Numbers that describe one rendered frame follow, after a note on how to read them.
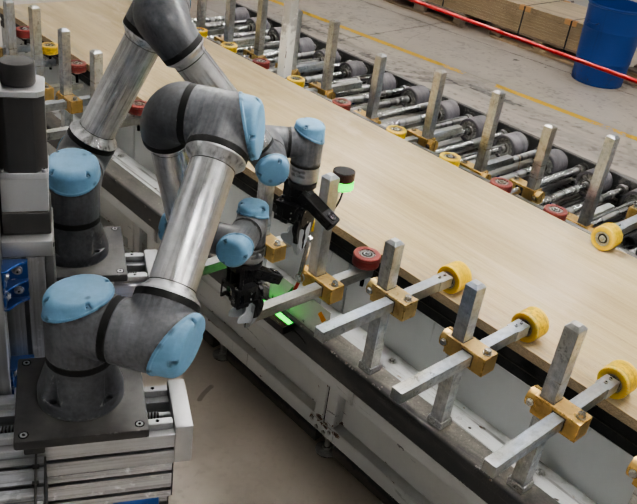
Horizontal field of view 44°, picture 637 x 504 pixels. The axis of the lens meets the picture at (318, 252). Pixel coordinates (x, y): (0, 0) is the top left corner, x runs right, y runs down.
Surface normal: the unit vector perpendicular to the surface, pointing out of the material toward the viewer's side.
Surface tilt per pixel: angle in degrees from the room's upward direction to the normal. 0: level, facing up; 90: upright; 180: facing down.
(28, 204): 90
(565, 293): 0
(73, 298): 7
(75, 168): 8
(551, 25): 90
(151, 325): 38
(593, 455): 90
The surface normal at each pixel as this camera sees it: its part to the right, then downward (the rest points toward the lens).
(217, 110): -0.12, -0.33
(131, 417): 0.13, -0.85
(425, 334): -0.74, 0.26
